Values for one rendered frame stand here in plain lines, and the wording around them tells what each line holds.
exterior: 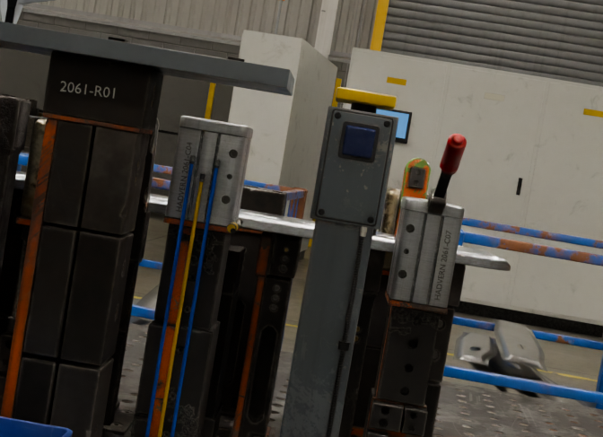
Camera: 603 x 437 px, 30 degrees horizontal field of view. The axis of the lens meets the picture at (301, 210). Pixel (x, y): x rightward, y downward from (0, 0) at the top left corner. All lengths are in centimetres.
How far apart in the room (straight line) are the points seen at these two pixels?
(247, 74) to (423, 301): 36
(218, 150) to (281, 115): 800
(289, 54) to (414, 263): 806
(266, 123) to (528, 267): 244
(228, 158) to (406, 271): 24
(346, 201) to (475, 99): 818
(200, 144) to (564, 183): 814
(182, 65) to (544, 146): 830
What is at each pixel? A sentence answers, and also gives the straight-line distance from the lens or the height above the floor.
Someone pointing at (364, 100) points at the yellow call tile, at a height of 115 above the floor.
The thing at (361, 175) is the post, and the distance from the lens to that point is 110.
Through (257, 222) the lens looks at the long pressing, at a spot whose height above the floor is 100.
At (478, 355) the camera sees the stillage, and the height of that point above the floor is 56.
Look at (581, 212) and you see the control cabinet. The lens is 936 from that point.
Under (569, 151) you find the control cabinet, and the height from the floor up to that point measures 145.
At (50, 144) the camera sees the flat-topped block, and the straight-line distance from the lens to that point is 113.
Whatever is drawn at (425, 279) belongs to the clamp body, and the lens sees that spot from 127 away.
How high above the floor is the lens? 109
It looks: 3 degrees down
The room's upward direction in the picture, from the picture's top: 9 degrees clockwise
